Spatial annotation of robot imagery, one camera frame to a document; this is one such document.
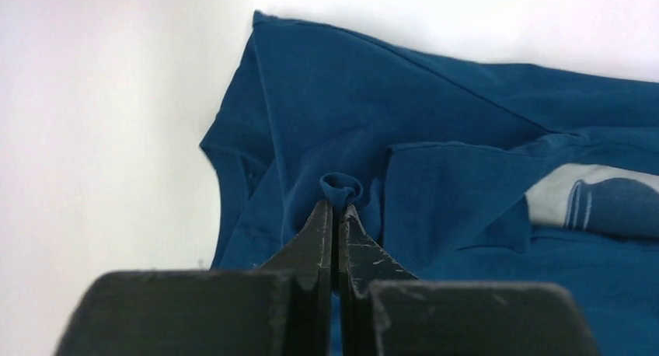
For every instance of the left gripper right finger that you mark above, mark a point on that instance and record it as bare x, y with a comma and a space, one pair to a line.
386, 310

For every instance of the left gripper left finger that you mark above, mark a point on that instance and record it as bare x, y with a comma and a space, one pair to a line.
279, 308

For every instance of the blue mickey print t-shirt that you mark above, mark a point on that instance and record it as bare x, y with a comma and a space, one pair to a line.
460, 170

